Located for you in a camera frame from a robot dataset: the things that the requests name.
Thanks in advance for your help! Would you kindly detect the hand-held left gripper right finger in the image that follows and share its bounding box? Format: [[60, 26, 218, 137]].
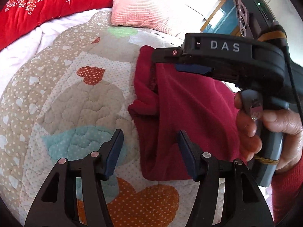
[[176, 130, 275, 227]]

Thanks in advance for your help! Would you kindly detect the dark red sweater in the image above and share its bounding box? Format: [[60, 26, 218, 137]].
[[128, 45, 249, 182]]

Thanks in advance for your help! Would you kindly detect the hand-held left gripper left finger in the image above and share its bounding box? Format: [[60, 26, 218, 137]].
[[24, 129, 124, 227]]

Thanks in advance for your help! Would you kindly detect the patchwork heart quilt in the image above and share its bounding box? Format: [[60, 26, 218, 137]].
[[0, 9, 271, 227]]

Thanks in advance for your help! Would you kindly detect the black cable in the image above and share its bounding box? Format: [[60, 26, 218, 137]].
[[283, 28, 303, 121]]

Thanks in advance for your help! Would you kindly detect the person's right forearm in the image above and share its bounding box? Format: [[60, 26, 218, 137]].
[[270, 163, 303, 225]]

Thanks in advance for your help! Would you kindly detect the blue glass door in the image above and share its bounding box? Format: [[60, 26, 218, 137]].
[[200, 0, 239, 36]]

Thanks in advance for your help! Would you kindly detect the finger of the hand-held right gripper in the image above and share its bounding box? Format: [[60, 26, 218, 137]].
[[151, 47, 184, 65], [175, 64, 237, 81]]

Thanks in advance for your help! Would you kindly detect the white fleece blanket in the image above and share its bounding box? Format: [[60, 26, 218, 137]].
[[0, 7, 114, 69]]

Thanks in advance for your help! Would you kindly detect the red floral duvet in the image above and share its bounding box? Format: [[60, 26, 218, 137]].
[[0, 0, 116, 51]]

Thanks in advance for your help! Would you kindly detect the person's right hand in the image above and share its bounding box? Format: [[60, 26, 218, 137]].
[[234, 91, 303, 174]]

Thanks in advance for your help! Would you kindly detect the pink ribbed pillow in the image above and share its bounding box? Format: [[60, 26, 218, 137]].
[[111, 0, 190, 36]]

